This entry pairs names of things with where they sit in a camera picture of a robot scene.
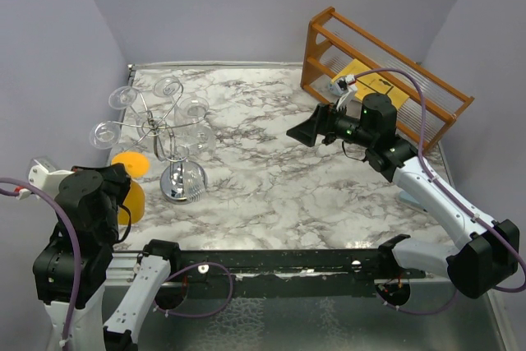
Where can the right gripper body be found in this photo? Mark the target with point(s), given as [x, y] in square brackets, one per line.
[343, 127]

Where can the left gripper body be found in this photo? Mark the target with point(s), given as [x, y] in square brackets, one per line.
[119, 185]

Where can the yellow plastic wine glass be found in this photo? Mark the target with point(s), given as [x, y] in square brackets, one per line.
[136, 165]

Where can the clear wine glass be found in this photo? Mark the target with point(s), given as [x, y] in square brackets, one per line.
[123, 97]
[105, 135]
[166, 87]
[200, 139]
[191, 111]

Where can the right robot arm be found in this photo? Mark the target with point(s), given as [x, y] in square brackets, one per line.
[484, 251]

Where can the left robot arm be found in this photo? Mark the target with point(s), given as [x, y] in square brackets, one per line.
[71, 271]

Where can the chrome wine glass rack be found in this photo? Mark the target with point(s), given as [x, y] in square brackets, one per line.
[183, 181]

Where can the wooden shelf rack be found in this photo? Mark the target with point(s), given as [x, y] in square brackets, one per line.
[337, 47]

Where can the blue patterned small item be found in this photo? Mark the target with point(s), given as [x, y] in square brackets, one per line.
[334, 89]

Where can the yellow book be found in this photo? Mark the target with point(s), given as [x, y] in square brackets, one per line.
[372, 83]

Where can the light blue eraser block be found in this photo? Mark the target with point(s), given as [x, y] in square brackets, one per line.
[409, 201]

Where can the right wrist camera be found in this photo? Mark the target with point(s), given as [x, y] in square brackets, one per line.
[348, 89]

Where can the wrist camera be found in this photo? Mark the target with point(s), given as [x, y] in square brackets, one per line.
[348, 89]
[44, 174]

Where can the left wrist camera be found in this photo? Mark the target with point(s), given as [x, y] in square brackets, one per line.
[44, 174]

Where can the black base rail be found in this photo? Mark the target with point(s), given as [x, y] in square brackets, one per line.
[216, 274]

